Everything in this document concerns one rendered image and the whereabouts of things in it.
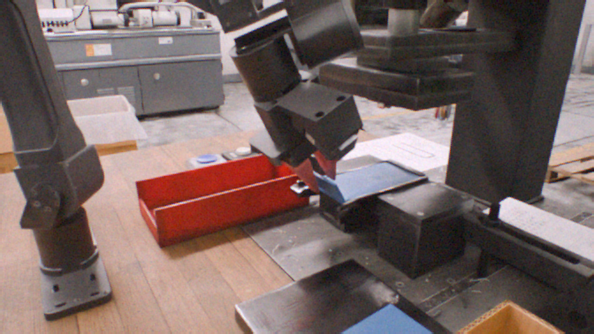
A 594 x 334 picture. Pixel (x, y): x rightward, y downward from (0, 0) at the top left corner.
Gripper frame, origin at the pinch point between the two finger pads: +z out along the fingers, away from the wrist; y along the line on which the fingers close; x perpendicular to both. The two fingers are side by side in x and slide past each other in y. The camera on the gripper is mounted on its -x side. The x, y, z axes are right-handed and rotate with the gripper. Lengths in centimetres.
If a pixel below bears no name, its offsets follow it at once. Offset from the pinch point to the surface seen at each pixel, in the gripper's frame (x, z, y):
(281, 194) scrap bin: 12.1, 7.2, -2.5
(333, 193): -2.4, 0.8, -0.3
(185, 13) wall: 633, 86, 160
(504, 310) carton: -24.8, 3.8, 0.5
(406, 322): -18.3, 5.6, -5.6
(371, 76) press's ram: -1.6, -8.9, 10.8
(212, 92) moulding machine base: 434, 145, 89
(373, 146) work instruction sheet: 29.2, 26.5, 27.1
